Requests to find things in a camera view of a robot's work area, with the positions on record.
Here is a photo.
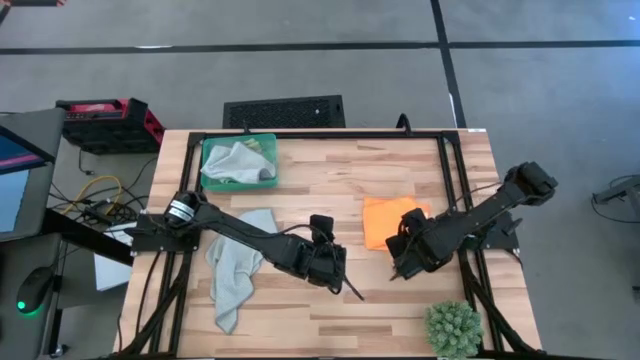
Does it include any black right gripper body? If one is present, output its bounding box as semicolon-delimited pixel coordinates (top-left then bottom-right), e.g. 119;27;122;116
384;208;442;280

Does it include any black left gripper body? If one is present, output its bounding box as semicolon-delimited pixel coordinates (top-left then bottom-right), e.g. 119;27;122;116
304;243;348;294

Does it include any orange microfiber towel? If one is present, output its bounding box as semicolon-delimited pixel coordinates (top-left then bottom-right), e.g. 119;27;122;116
362;194;432;252

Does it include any gray waffle-weave towel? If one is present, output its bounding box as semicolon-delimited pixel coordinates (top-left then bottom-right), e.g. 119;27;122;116
199;140;278;186
204;208;279;336

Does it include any green faux succulent plant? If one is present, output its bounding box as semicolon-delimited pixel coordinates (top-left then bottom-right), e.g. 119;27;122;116
424;299;485;359

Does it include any teal plastic bin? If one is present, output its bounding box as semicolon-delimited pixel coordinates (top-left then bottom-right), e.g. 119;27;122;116
198;132;280;193

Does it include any black mesh panel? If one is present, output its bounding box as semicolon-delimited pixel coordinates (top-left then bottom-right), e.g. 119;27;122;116
222;94;347;130

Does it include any white paper sheet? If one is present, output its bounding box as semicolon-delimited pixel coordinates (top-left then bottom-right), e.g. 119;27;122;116
93;222;137;293

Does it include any black floor power strip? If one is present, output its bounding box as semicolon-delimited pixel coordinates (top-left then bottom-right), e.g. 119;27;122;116
81;198;121;227

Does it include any black desk leg bar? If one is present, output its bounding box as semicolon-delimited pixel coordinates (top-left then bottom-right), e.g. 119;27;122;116
42;207;135;267

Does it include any red and black tool case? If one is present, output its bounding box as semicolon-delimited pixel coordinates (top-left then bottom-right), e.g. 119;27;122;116
54;97;166;155

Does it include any black computer mouse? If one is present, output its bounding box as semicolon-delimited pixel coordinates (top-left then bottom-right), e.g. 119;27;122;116
15;265;55;315

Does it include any computer monitor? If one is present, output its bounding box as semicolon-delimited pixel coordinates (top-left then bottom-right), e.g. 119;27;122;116
0;123;57;244

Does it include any gray desk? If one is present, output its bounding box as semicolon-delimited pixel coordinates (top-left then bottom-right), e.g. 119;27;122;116
0;107;66;360

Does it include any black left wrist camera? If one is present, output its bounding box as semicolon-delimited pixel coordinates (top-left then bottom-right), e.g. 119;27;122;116
308;213;336;244

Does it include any yellow coiled cable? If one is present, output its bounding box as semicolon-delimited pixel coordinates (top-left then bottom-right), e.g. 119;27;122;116
60;174;124;217

